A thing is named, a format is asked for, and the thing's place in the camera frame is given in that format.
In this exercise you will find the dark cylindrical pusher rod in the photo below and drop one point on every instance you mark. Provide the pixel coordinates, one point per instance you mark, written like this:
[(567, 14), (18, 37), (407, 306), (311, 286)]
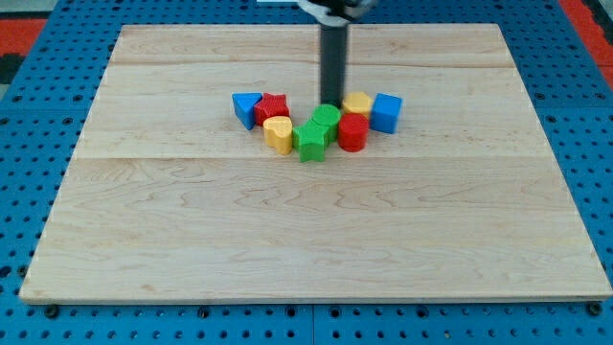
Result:
[(333, 57)]

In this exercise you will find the green circle block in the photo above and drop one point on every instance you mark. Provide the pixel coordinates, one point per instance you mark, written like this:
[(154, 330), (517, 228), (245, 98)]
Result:
[(328, 116)]

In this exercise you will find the red star block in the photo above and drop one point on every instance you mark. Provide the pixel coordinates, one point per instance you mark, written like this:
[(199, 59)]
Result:
[(270, 105)]

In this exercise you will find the red circle block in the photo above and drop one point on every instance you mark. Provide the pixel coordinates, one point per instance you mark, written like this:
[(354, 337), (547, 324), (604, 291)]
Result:
[(353, 129)]

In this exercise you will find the green star block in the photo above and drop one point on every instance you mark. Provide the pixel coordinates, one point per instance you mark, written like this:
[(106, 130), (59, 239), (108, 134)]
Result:
[(311, 141)]

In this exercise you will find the yellow pentagon block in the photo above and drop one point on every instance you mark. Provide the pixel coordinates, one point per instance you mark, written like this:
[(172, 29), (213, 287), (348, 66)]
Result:
[(359, 103)]

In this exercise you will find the blue cube block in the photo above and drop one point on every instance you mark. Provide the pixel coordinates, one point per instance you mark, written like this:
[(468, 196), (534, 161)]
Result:
[(385, 113)]

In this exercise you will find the yellow heart block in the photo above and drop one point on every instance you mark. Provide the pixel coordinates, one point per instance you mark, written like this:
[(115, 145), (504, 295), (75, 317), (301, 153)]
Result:
[(278, 134)]

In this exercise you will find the blue triangle block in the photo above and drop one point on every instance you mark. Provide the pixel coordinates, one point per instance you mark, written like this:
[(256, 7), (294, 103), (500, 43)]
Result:
[(244, 106)]

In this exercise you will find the wooden board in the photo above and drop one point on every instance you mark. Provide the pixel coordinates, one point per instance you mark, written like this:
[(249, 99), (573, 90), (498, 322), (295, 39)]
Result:
[(168, 199)]

